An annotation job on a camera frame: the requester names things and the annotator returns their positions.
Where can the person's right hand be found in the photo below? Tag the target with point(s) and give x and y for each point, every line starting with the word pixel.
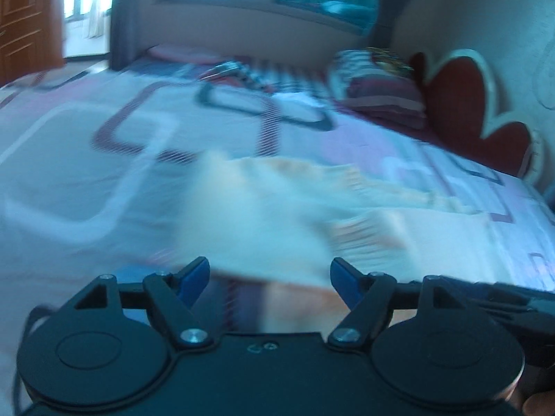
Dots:
pixel 540 404

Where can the black white striped cloth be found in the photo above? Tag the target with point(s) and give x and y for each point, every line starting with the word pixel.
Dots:
pixel 240 73

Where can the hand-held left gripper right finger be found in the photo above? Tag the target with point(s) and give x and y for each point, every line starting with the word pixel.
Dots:
pixel 344 281

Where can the brown wooden door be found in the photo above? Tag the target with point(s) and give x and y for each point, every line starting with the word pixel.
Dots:
pixel 26 21

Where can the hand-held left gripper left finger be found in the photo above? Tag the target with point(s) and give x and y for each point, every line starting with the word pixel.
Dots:
pixel 193 279

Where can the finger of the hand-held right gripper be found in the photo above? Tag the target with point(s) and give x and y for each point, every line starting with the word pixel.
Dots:
pixel 498 292

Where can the striped folded pillows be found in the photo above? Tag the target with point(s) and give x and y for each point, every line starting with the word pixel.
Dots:
pixel 377 93

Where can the dark grey curtain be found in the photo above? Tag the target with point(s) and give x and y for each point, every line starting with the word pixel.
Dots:
pixel 130 13

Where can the cream knit garment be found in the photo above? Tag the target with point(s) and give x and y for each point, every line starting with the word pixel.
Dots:
pixel 260 208

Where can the gold patterned cloth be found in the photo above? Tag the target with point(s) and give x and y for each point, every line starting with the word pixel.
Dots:
pixel 390 57

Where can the balcony glass door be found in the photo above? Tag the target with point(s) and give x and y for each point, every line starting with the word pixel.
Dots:
pixel 86 4

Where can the red heart-shaped headboard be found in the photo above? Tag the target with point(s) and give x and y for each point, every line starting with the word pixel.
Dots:
pixel 459 104

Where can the patterned bed sheet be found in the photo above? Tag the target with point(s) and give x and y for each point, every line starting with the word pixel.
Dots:
pixel 65 160

